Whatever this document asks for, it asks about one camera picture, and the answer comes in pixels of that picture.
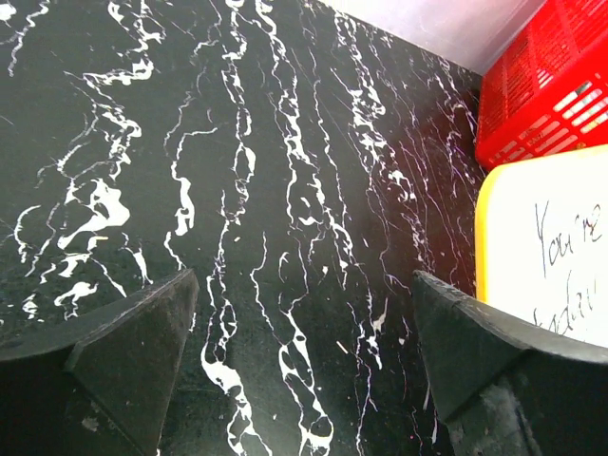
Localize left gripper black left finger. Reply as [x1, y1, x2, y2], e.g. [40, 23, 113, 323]
[1, 270, 200, 455]

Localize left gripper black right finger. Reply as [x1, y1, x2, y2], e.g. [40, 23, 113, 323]
[412, 271, 607, 455]

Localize white board yellow frame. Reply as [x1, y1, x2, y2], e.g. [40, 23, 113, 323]
[474, 145, 607, 347]

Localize red plastic shopping basket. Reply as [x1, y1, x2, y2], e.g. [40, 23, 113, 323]
[475, 1, 607, 170]

